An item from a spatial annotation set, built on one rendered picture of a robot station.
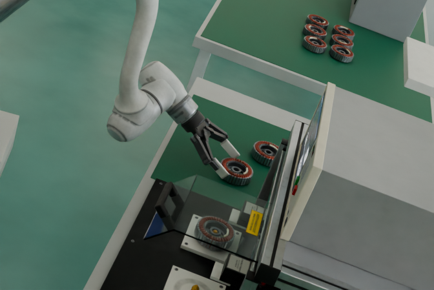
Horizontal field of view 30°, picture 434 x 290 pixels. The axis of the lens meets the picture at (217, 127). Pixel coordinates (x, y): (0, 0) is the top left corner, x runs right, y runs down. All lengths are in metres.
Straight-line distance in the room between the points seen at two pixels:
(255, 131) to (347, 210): 1.21
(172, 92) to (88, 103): 1.74
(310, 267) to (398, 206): 0.23
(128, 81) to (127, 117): 0.12
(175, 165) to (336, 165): 0.93
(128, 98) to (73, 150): 1.46
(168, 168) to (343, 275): 0.92
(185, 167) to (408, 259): 0.99
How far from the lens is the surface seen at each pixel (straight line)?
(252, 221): 1.92
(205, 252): 2.24
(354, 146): 1.86
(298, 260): 1.79
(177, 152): 2.65
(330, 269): 1.81
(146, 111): 2.45
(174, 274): 2.14
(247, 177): 2.60
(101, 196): 3.62
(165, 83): 2.52
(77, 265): 3.25
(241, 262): 2.03
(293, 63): 3.55
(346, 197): 1.75
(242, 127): 2.92
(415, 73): 2.71
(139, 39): 2.35
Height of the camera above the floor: 2.16
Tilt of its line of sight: 30 degrees down
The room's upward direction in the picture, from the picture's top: 20 degrees clockwise
